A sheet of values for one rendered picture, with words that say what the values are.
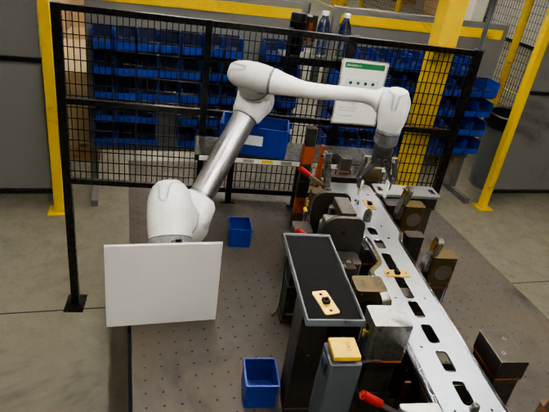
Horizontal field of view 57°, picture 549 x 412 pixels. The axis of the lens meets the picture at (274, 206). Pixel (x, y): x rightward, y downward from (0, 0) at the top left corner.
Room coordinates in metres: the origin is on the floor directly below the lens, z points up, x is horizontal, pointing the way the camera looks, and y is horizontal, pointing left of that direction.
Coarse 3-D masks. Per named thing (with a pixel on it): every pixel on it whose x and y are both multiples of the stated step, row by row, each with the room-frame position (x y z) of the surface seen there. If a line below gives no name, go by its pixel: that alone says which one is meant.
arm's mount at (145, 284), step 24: (120, 264) 1.28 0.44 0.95; (144, 264) 1.30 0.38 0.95; (168, 264) 1.32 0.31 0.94; (192, 264) 1.35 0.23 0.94; (216, 264) 1.37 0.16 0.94; (120, 288) 1.28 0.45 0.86; (144, 288) 1.30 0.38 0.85; (168, 288) 1.33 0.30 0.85; (192, 288) 1.35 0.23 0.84; (216, 288) 1.38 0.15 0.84; (120, 312) 1.28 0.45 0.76; (144, 312) 1.30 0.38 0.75; (168, 312) 1.33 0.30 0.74; (192, 312) 1.35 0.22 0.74
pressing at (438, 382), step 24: (360, 216) 1.74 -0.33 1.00; (384, 216) 1.76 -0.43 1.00; (384, 240) 1.58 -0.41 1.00; (384, 264) 1.42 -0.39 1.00; (408, 264) 1.44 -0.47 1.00; (408, 288) 1.31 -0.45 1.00; (408, 312) 1.19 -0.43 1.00; (432, 312) 1.20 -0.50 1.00; (456, 336) 1.11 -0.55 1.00; (408, 360) 1.00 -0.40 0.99; (432, 360) 1.00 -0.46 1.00; (456, 360) 1.02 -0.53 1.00; (432, 384) 0.92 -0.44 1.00; (480, 384) 0.94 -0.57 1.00; (456, 408) 0.86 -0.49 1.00; (480, 408) 0.87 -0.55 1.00; (504, 408) 0.88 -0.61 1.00
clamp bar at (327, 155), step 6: (324, 150) 1.81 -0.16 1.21; (324, 156) 1.79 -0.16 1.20; (330, 156) 1.79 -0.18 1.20; (336, 156) 1.79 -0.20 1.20; (324, 162) 1.80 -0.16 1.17; (330, 162) 1.79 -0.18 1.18; (324, 168) 1.80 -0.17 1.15; (330, 168) 1.79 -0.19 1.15; (324, 174) 1.80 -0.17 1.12; (330, 174) 1.79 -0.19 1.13; (324, 180) 1.79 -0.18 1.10; (330, 180) 1.79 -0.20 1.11; (324, 186) 1.79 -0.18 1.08; (330, 186) 1.79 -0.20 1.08
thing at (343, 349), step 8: (328, 344) 0.84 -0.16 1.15; (336, 344) 0.83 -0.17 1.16; (344, 344) 0.84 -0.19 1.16; (352, 344) 0.84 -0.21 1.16; (336, 352) 0.81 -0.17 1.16; (344, 352) 0.81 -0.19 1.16; (352, 352) 0.82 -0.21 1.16; (336, 360) 0.80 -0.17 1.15; (344, 360) 0.80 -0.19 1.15; (352, 360) 0.80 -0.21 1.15
